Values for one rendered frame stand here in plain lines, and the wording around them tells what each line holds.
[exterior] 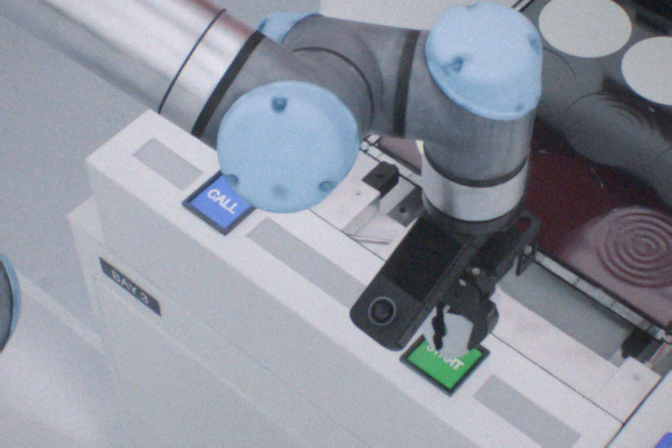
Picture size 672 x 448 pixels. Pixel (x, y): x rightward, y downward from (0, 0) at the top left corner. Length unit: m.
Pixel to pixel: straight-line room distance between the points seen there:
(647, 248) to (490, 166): 0.44
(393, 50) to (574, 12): 0.66
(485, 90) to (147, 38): 0.22
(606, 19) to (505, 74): 0.68
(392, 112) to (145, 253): 0.52
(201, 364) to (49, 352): 0.93
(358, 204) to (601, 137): 0.27
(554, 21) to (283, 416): 0.52
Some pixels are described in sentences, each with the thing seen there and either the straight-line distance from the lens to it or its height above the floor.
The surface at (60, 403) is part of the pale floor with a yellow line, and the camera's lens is 2.31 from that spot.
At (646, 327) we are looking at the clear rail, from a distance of 1.29.
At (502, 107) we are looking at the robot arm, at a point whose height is 1.30.
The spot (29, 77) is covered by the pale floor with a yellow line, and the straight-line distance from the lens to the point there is 2.78.
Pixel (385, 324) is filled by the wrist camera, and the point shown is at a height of 1.12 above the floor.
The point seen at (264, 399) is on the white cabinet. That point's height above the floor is 0.75.
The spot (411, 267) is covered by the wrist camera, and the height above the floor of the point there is 1.14.
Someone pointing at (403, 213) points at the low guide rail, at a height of 0.85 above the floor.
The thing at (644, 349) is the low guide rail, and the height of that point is 0.85.
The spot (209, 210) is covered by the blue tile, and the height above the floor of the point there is 0.96.
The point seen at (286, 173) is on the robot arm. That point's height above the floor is 1.36.
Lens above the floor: 1.95
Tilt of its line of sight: 51 degrees down
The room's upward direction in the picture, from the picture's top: 1 degrees counter-clockwise
